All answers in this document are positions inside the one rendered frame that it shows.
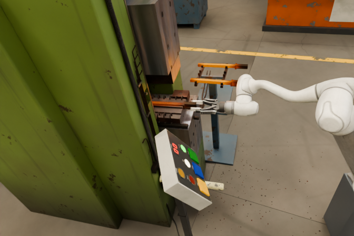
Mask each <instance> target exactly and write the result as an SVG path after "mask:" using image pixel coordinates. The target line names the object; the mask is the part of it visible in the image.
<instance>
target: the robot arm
mask: <svg viewBox="0 0 354 236"><path fill-rule="evenodd" d="M259 89H265V90H267V91H269V92H271V93H273V94H275V95H276V96H278V97H280V98H282V99H284V100H286V101H289V102H293V103H317V107H316V121H317V123H318V125H319V127H320V128H321V129H322V130H324V131H326V132H329V133H331V134H333V137H334V139H335V141H336V143H337V145H338V147H339V149H340V151H341V153H342V155H343V157H344V159H345V161H346V163H347V165H348V167H349V169H350V171H351V173H348V174H347V177H348V178H349V179H350V180H351V182H352V184H353V185H352V186H353V190H354V105H353V98H354V78H351V77H342V78H336V79H333V80H328V81H324V82H321V83H318V84H315V85H313V86H311V87H308V88H306V89H303V90H300V91H290V90H287V89H285V88H283V87H280V86H278V85H276V84H274V83H271V82H269V81H265V80H257V81H256V80H254V79H253V78H252V77H251V76H250V75H248V74H243V75H241V76H240V77H239V79H238V82H237V89H236V94H237V98H236V101H226V102H220V103H219V102H218V100H217V99H216V100H213V99H204V100H202V101H200V100H198V101H194V100H193V102H196V104H206V105H209V106H210V107H207V108H203V109H201V108H198V107H191V111H196V112H201V114H213V115H215V113H216V112H220V113H226V114H235V115H238V116H254V115H256V114H257V113H258V110H259V105H258V103H257V102H255V101H252V96H253V95H254V94H255V93H257V91H258V90H259Z"/></svg>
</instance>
